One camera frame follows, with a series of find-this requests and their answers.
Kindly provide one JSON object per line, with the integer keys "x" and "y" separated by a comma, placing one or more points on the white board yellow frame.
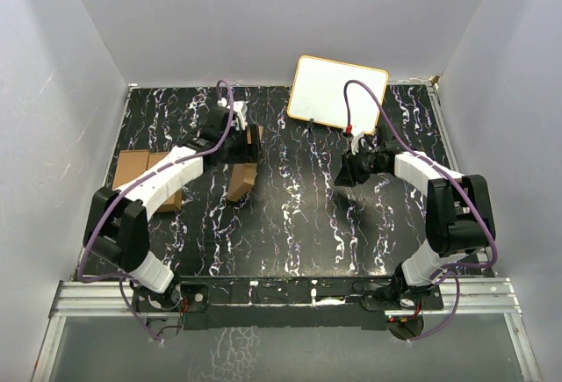
{"x": 335, "y": 93}

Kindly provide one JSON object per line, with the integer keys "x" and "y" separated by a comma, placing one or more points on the black base frame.
{"x": 201, "y": 303}

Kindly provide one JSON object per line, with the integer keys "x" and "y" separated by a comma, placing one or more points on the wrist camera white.
{"x": 353, "y": 135}
{"x": 239, "y": 121}

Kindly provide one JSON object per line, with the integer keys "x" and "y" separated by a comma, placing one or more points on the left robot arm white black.
{"x": 117, "y": 225}

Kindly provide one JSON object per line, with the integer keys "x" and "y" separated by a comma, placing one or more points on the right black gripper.
{"x": 346, "y": 176}

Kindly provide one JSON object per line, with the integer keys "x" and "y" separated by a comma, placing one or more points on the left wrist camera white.
{"x": 239, "y": 121}

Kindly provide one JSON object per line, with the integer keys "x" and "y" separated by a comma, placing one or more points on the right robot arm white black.
{"x": 458, "y": 218}

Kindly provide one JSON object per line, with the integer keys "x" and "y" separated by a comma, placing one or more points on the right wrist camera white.
{"x": 353, "y": 135}

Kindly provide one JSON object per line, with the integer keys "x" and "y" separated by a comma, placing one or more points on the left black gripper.
{"x": 250, "y": 154}

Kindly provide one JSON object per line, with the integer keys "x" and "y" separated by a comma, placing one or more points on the folded brown cardboard box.
{"x": 132, "y": 163}

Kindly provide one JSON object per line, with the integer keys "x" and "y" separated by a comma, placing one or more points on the aluminium rail frame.
{"x": 478, "y": 295}

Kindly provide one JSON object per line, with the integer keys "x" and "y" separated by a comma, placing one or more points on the brown cardboard box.
{"x": 132, "y": 163}
{"x": 242, "y": 181}

